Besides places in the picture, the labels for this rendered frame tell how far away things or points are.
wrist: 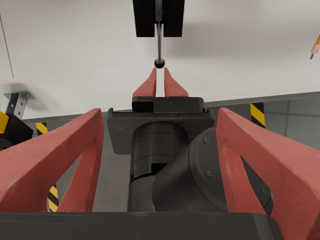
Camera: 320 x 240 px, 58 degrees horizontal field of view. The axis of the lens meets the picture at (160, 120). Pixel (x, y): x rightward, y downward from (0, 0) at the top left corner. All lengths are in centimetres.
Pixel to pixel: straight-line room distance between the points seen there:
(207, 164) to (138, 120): 12
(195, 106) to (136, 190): 10
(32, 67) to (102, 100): 13
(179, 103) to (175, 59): 16
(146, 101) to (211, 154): 12
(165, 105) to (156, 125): 2
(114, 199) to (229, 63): 125
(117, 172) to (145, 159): 129
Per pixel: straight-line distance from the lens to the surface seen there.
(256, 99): 55
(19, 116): 54
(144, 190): 24
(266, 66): 48
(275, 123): 146
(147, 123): 27
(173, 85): 30
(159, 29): 28
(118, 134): 29
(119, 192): 158
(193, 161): 17
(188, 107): 28
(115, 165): 153
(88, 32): 41
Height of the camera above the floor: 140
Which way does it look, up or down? 78 degrees down
